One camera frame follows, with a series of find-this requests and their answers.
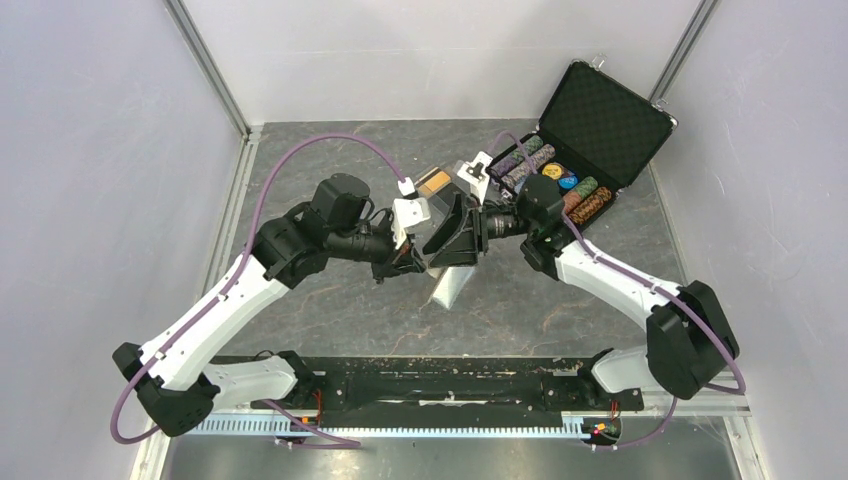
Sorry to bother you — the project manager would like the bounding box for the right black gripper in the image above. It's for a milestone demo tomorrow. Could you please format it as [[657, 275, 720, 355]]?
[[423, 192, 536, 268]]

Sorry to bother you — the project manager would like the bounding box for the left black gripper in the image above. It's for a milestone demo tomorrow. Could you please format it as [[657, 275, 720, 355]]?
[[328, 214, 426, 284]]

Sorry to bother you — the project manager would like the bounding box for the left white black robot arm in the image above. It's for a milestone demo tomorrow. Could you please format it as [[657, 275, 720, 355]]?
[[112, 174, 430, 437]]

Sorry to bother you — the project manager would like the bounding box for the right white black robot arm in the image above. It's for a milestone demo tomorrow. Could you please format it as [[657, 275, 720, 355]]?
[[423, 174, 747, 408]]

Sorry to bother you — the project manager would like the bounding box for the purple poker chip row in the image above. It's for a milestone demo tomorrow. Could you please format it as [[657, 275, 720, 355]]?
[[493, 144, 556, 191]]

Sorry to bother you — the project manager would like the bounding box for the yellow dealer chip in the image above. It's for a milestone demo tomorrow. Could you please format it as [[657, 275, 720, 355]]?
[[540, 162, 565, 180]]

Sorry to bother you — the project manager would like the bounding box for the green poker chip row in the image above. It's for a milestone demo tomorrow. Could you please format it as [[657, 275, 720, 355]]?
[[512, 135, 544, 163]]

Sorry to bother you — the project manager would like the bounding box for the blue dealer chip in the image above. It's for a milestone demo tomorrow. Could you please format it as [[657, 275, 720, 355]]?
[[557, 175, 579, 191]]

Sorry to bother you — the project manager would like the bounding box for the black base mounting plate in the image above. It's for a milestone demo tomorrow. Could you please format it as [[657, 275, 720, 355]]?
[[277, 356, 644, 429]]

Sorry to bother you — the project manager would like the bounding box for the black poker chip case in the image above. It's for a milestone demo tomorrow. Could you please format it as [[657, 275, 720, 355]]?
[[520, 60, 677, 193]]

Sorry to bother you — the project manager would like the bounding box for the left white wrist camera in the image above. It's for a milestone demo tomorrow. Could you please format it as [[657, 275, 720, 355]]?
[[391, 197, 431, 250]]

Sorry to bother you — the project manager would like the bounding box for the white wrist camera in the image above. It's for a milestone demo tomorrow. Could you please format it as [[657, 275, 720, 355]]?
[[391, 197, 431, 250], [456, 151, 493, 204]]

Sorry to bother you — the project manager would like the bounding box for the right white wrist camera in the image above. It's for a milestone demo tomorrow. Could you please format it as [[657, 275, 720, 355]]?
[[456, 151, 493, 204]]

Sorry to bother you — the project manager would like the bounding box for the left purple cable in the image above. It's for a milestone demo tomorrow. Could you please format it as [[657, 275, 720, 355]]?
[[109, 132, 415, 450]]

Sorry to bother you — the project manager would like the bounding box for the purple cable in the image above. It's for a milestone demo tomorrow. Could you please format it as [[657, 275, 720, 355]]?
[[486, 130, 748, 452], [109, 132, 415, 450]]

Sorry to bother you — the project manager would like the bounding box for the aluminium frame rail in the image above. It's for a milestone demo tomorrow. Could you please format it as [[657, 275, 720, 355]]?
[[129, 0, 266, 480]]

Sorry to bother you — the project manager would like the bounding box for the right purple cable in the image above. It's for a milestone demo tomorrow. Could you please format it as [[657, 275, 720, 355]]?
[[486, 130, 748, 452]]

